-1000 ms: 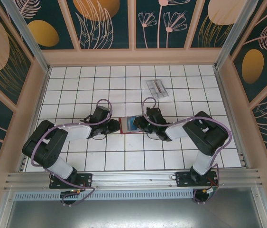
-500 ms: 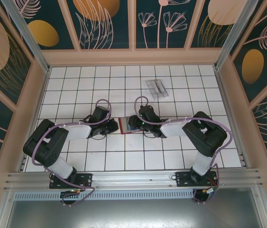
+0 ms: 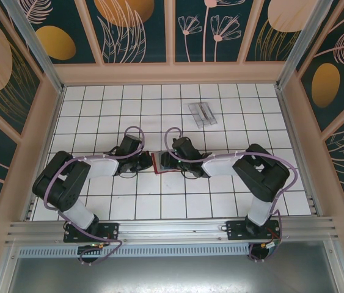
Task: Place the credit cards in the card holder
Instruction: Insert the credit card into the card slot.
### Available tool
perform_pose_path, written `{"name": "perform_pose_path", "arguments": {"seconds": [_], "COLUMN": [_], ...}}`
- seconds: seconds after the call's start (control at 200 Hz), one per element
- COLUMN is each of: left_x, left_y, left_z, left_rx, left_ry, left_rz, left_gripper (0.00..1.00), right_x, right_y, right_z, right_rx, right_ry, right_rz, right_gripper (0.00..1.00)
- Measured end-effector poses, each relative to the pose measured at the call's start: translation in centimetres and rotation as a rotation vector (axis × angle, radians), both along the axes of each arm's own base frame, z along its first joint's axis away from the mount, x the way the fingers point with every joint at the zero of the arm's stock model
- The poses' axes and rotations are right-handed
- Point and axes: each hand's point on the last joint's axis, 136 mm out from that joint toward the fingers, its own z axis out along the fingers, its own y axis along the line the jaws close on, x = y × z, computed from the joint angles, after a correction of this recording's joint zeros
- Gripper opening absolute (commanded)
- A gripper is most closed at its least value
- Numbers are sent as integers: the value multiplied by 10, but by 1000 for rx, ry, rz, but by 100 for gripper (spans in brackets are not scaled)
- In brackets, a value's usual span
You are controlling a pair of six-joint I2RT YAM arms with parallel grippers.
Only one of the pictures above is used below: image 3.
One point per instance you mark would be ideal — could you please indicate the thin plain credit card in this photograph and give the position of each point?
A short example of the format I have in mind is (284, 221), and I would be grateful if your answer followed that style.
(204, 112)

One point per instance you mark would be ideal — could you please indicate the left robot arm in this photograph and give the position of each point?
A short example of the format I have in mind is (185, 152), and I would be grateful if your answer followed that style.
(64, 183)

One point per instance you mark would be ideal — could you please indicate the aluminium mounting rail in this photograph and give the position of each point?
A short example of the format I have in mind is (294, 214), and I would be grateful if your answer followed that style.
(171, 229)

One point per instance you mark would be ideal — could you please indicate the clear acrylic card stand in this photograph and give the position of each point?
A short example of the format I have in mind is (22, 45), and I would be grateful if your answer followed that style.
(196, 114)

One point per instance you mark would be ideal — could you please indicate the aluminium corner post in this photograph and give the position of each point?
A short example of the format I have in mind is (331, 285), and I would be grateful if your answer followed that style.
(35, 45)
(303, 45)

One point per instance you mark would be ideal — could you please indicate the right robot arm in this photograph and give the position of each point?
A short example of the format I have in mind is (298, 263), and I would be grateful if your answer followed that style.
(263, 174)

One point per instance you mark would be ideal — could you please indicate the grey metal sheet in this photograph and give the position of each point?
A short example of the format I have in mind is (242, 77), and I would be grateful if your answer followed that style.
(171, 274)

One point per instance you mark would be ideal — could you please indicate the red card holder wallet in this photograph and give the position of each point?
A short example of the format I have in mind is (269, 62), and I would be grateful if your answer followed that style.
(155, 164)

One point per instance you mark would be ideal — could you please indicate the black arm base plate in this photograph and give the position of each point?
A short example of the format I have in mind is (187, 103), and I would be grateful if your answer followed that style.
(110, 232)
(236, 230)

